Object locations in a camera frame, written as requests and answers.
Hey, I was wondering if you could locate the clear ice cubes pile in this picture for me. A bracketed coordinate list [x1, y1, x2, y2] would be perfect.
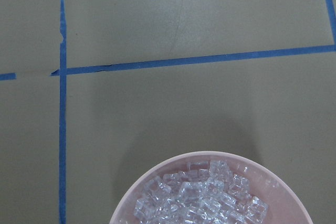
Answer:
[133, 160, 268, 223]

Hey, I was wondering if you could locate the brown table mat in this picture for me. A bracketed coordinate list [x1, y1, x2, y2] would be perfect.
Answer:
[1, 0, 335, 223]

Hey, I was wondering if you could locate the pink bowl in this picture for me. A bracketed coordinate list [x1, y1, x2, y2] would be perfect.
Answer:
[110, 151, 313, 223]

